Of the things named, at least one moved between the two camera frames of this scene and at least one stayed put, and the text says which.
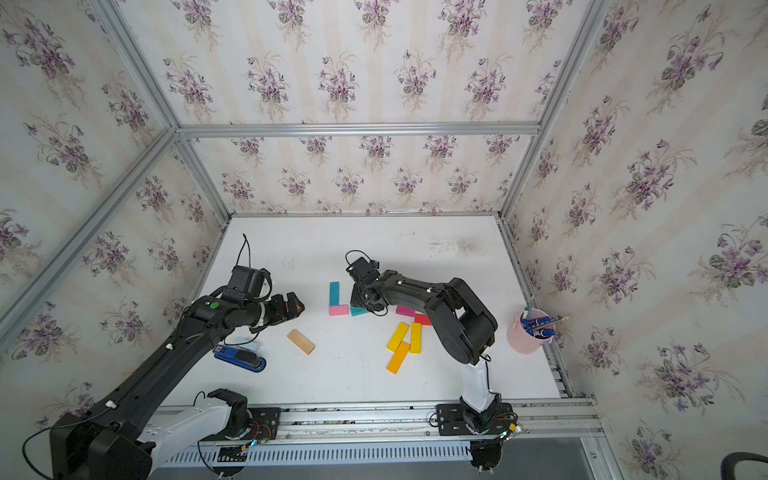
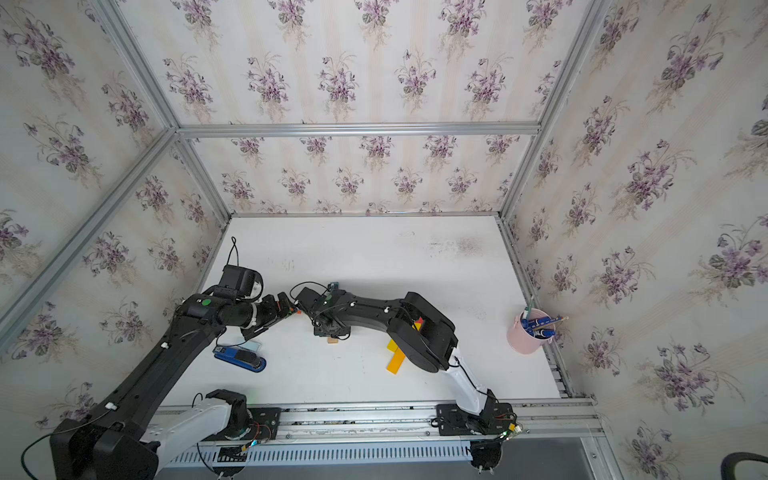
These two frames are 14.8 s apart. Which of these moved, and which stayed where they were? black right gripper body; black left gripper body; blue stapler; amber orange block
Moved: black right gripper body
Stayed: black left gripper body; amber orange block; blue stapler
